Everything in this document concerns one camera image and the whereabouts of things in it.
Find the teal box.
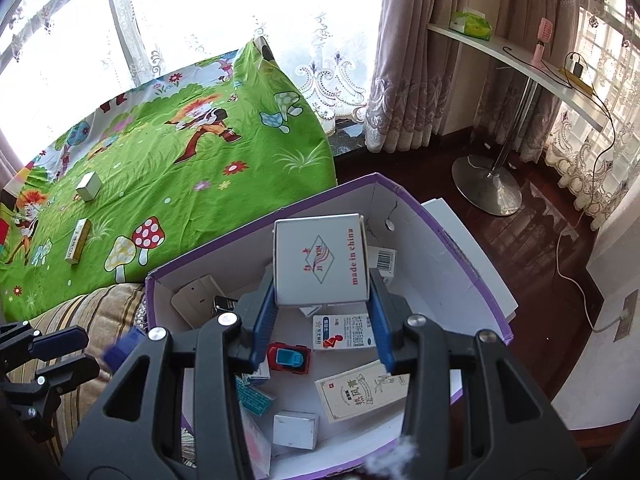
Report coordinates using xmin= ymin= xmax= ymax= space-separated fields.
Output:
xmin=235 ymin=375 xmax=277 ymax=417

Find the small white barcode box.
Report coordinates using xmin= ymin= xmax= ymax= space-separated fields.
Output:
xmin=367 ymin=245 xmax=398 ymax=277

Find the white box red blue print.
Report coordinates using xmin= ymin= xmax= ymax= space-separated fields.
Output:
xmin=312 ymin=312 xmax=377 ymax=352

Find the green cartoon printed cloth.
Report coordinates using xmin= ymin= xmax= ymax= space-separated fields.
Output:
xmin=0 ymin=40 xmax=337 ymax=313

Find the yellow power strip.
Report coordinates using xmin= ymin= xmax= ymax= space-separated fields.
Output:
xmin=565 ymin=67 xmax=596 ymax=96

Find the chrome table stand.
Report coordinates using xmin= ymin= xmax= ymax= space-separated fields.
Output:
xmin=451 ymin=77 xmax=535 ymax=217

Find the striped plush cushion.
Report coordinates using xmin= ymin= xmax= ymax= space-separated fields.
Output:
xmin=0 ymin=282 xmax=151 ymax=466

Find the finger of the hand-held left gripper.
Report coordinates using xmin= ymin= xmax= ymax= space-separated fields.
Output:
xmin=0 ymin=354 xmax=102 ymax=443
xmin=0 ymin=322 xmax=90 ymax=367

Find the white curved table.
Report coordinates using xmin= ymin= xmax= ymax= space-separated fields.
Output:
xmin=427 ymin=21 xmax=606 ymax=133

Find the white lace sheer curtain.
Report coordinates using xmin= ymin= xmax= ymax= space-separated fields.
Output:
xmin=0 ymin=0 xmax=386 ymax=133
xmin=542 ymin=0 xmax=640 ymax=231

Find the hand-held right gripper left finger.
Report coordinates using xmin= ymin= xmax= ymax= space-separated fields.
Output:
xmin=60 ymin=267 xmax=281 ymax=480

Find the green tissue pack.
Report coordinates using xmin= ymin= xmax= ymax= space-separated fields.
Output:
xmin=448 ymin=8 xmax=493 ymax=42

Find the red toy car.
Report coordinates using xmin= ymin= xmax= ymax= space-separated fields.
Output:
xmin=266 ymin=342 xmax=312 ymax=376

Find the cream box green print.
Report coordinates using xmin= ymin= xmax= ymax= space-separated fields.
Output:
xmin=314 ymin=360 xmax=412 ymax=423

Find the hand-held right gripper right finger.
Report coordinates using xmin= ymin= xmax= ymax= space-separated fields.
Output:
xmin=367 ymin=267 xmax=588 ymax=480

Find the black cable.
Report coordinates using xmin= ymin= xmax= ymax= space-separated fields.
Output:
xmin=582 ymin=92 xmax=617 ymax=211

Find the purple cardboard box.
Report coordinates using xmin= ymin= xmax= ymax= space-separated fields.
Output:
xmin=145 ymin=172 xmax=516 ymax=480

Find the white cable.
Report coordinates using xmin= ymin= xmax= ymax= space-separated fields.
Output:
xmin=555 ymin=210 xmax=631 ymax=333

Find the wall socket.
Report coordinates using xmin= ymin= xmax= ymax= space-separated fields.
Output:
xmin=615 ymin=290 xmax=640 ymax=343

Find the small silver white cube box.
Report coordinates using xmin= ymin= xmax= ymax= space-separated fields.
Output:
xmin=75 ymin=171 xmax=102 ymax=202

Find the narrow long white box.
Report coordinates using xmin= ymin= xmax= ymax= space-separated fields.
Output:
xmin=65 ymin=217 xmax=92 ymax=266

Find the white cube box with logo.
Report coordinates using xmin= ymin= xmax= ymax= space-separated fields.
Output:
xmin=272 ymin=213 xmax=371 ymax=307

